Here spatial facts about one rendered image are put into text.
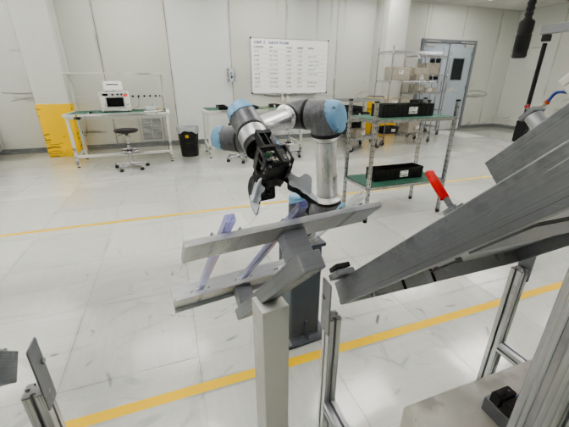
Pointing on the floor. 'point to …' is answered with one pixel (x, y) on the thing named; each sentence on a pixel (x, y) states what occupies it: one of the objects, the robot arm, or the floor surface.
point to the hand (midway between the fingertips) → (288, 212)
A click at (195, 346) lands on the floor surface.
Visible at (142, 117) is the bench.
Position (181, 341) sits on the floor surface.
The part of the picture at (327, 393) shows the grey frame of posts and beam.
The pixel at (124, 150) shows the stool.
